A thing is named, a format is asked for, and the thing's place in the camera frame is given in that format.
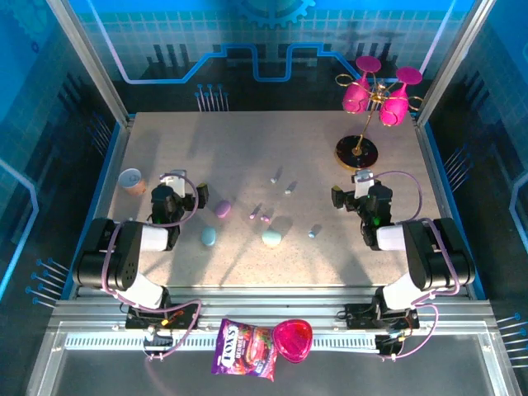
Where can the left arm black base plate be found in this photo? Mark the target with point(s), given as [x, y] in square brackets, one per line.
[136, 321]

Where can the small black electronics box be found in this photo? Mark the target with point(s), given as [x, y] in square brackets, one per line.
[387, 344]
[158, 342]

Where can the aluminium frame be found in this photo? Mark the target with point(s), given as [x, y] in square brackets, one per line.
[268, 297]

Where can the blue earbud charging case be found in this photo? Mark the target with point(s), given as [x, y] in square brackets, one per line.
[208, 237]

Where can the purple earbud charging case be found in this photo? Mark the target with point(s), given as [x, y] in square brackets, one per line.
[222, 208]

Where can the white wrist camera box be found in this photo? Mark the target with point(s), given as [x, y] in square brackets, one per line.
[363, 183]
[178, 181]

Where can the teal earbud charging case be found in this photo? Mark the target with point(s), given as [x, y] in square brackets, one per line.
[271, 238]

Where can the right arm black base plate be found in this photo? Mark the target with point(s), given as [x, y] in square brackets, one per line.
[359, 317]

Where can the purple Fox's candy bag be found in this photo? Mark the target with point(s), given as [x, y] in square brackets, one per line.
[235, 346]

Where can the pink heart-shaped bowl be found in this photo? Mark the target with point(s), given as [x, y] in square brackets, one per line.
[293, 340]

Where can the pink wine glass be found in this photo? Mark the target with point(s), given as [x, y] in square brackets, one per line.
[394, 109]
[355, 99]

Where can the brown cup with blue lid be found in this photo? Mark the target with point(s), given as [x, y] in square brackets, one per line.
[132, 181]

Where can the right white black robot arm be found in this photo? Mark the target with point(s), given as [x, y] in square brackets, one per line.
[437, 255]

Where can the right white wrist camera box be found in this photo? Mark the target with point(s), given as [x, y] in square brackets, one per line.
[363, 183]

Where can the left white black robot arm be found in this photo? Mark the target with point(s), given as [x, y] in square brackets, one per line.
[123, 255]

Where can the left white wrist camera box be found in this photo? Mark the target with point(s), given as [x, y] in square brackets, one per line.
[178, 181]

